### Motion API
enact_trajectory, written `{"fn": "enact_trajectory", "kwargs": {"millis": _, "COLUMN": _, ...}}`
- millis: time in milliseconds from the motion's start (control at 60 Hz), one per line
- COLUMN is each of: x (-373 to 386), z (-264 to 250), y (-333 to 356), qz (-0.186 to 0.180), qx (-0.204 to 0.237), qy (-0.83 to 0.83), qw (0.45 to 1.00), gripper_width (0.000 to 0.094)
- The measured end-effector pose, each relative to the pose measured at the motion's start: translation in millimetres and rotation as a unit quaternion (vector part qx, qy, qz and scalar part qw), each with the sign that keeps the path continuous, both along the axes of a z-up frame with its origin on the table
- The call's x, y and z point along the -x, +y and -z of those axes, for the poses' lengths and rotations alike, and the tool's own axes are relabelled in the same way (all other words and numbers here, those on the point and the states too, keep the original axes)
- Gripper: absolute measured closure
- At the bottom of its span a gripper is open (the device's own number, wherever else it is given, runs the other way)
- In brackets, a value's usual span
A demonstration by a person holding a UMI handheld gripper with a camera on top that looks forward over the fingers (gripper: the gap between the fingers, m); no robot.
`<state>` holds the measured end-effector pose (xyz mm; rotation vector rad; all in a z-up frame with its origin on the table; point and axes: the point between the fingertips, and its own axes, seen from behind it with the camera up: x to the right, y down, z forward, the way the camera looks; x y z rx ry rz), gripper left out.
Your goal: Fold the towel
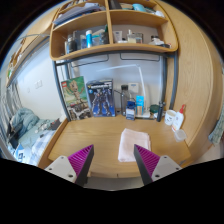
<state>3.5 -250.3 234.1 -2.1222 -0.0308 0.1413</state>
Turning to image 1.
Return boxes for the robot model kit box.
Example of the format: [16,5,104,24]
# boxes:
[85,78,117,118]

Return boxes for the light wooden wardrobe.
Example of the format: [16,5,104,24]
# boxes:
[155,0,224,165]

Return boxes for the dark green round container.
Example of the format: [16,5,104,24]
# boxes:
[149,104,161,115]

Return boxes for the light blue carton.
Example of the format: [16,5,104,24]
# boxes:
[135,95,146,117]

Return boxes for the white mug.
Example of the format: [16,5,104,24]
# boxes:
[163,109,177,127]

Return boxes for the grey metal desk frame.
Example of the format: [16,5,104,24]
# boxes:
[51,49,180,123]

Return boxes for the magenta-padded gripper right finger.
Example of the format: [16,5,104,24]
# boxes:
[133,143,183,186]

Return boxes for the clear plastic container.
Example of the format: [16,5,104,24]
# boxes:
[172,128,188,143]

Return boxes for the wooden shelf unit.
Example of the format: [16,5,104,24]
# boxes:
[48,0,180,62]

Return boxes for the small dark blue box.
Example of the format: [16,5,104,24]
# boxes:
[125,100,137,121]

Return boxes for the green patterned hanging towel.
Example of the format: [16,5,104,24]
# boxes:
[208,105,224,147]

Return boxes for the clear bottle with dark cap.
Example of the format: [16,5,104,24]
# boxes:
[120,84,131,116]

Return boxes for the tree figure toy box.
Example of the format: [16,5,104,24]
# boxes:
[60,75,93,122]

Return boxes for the bed with grey-green bedding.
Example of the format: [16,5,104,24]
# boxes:
[5,106,65,167]

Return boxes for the pink towel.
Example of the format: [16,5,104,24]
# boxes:
[117,127,152,164]

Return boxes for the white square wall device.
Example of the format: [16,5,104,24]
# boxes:
[127,82,140,94]

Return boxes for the black tumbler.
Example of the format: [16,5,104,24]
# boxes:
[156,100,165,123]

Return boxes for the white bottle with red pump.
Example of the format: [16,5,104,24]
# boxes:
[171,103,187,133]

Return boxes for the white desk lamp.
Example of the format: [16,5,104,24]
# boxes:
[104,63,152,120]

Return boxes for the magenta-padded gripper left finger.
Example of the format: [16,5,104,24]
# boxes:
[44,143,95,187]

